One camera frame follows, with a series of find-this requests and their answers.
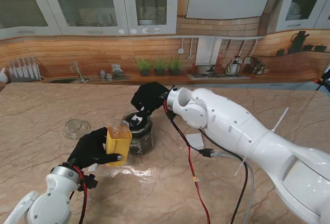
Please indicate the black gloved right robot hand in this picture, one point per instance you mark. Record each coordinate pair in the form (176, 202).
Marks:
(152, 95)

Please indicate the white plastic spoon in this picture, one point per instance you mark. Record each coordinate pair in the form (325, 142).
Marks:
(138, 119)

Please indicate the yellow coffee jar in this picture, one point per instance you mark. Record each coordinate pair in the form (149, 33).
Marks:
(118, 144)

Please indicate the printed kitchen backdrop banner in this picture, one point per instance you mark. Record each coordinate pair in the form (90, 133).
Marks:
(103, 51)

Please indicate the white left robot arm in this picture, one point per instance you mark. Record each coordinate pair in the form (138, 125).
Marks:
(43, 198)

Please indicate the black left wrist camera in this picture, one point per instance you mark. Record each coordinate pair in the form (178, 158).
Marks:
(89, 182)

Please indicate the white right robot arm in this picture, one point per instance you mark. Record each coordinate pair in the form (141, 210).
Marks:
(257, 136)

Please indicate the domed glass jar lid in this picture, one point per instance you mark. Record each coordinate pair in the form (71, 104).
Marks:
(76, 129)

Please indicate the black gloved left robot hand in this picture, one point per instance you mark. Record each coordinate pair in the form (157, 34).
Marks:
(90, 149)

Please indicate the black tripod with orange clip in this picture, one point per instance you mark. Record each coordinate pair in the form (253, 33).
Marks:
(325, 78)

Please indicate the glass jar with coffee beans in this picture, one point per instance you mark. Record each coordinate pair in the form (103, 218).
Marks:
(144, 139)

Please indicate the white square jar lid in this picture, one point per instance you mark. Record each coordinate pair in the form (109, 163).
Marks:
(194, 140)

